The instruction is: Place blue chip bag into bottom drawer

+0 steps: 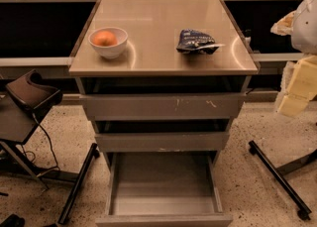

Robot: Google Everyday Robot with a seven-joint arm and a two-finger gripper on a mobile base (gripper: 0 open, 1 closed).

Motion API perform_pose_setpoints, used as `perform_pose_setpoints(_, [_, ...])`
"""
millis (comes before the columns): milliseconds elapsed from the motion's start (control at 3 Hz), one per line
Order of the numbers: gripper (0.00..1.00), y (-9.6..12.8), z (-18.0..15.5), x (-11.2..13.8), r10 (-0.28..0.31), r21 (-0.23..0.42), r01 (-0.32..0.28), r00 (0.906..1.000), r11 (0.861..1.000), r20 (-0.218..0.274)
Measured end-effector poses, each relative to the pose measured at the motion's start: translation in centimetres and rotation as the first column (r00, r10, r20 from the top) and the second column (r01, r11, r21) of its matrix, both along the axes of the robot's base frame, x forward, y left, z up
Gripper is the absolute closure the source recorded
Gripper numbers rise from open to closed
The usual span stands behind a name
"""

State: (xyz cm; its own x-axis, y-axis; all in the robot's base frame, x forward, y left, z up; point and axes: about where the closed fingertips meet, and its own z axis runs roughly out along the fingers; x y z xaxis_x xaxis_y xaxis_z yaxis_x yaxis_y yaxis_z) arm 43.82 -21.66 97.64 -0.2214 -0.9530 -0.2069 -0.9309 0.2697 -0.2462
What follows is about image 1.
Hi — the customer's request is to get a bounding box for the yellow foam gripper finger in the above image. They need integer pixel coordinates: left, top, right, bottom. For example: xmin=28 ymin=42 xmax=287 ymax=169
xmin=270 ymin=11 xmax=295 ymax=36
xmin=277 ymin=56 xmax=317 ymax=117

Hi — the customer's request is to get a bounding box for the blue chip bag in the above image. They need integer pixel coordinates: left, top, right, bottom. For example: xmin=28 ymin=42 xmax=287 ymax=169
xmin=176 ymin=29 xmax=224 ymax=55

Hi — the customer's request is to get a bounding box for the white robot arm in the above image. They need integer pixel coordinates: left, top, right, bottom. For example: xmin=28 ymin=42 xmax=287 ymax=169
xmin=270 ymin=0 xmax=317 ymax=117

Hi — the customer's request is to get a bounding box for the steel drawer cabinet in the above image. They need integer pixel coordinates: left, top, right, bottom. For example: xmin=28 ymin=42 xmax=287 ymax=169
xmin=68 ymin=0 xmax=260 ymax=227

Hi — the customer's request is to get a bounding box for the middle drawer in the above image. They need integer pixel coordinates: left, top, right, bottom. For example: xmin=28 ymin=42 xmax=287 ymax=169
xmin=95 ymin=132 xmax=229 ymax=153

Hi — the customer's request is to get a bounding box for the open bottom drawer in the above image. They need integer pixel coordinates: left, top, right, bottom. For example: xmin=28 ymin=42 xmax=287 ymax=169
xmin=96 ymin=152 xmax=233 ymax=227

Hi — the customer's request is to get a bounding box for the top drawer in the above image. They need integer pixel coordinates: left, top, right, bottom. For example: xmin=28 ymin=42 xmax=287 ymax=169
xmin=80 ymin=93 xmax=246 ymax=121

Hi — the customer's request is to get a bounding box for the white ceramic bowl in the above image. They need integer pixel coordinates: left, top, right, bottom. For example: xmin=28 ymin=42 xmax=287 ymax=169
xmin=88 ymin=27 xmax=128 ymax=58

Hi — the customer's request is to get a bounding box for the orange fruit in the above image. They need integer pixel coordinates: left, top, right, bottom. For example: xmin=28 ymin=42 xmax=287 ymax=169
xmin=92 ymin=31 xmax=117 ymax=47

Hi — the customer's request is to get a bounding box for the black device on table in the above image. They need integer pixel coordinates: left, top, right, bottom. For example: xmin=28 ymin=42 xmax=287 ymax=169
xmin=6 ymin=69 xmax=62 ymax=118

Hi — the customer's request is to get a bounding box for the dark side table left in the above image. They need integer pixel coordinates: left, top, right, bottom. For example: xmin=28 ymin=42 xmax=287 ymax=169
xmin=0 ymin=91 xmax=101 ymax=226

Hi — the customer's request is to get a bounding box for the black cable left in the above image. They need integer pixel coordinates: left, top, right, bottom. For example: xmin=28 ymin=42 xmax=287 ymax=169
xmin=19 ymin=113 xmax=61 ymax=179

